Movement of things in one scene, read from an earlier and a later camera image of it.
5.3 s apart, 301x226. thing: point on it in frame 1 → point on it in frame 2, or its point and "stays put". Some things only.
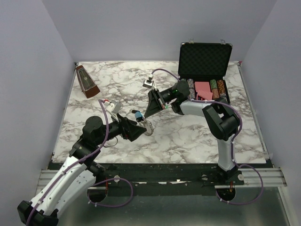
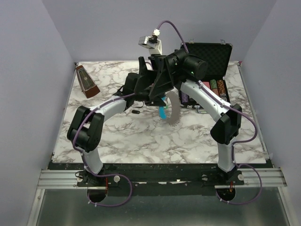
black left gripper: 129,128 → 157,101
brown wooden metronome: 89,88 stays put
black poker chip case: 205,62 stays put
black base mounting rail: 182,175 stays put
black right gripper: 156,103 → 161,78
